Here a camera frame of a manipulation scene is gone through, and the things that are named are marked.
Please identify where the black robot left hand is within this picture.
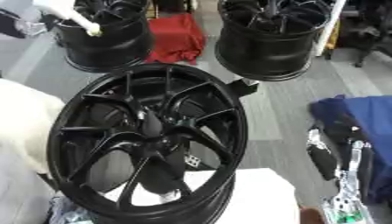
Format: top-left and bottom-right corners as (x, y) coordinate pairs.
(129, 106), (193, 197)

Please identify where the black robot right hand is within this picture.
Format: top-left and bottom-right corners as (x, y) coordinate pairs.
(304, 115), (379, 203)

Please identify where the large black spoked wheel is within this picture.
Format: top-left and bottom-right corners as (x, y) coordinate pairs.
(44, 62), (251, 224)

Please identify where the black wheel rim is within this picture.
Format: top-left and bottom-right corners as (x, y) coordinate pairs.
(52, 0), (155, 74)
(214, 0), (334, 82)

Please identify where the blue cloth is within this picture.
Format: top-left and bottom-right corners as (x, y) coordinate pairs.
(309, 94), (392, 205)

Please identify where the white box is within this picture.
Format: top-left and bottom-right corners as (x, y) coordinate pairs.
(104, 167), (304, 224)

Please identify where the small black box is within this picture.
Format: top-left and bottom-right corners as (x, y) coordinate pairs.
(225, 78), (261, 97)

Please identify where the white pole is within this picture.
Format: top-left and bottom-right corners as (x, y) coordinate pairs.
(313, 0), (349, 58)

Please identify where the black office chair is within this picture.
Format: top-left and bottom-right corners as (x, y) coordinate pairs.
(333, 0), (392, 68)

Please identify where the red cloth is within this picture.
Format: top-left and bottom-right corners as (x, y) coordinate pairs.
(143, 12), (208, 66)

